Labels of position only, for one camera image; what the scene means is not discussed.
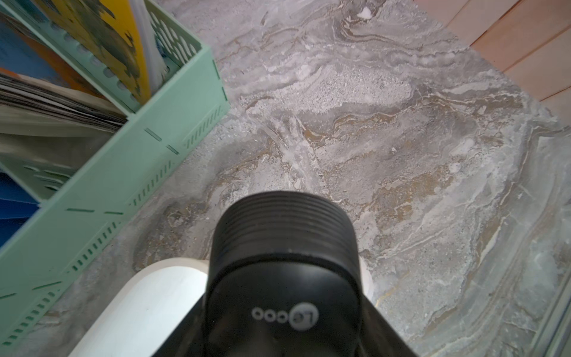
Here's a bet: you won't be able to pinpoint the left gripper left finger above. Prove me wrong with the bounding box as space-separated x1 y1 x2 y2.
153 298 205 357

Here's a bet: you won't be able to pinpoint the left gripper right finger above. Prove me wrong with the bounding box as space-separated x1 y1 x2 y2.
356 296 417 357

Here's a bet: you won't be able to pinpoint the white plastic storage box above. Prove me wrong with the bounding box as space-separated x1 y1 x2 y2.
72 258 373 356

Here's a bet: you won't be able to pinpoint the green file organizer box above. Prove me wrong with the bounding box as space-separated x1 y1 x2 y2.
1 1 230 354

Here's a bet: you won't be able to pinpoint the blue folder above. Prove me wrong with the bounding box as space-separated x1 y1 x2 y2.
1 173 39 245

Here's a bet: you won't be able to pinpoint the grey newspapers stack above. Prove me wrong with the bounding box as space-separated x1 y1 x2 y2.
1 69 127 137

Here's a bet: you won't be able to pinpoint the yellow magazine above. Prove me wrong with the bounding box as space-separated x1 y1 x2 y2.
35 0 167 104

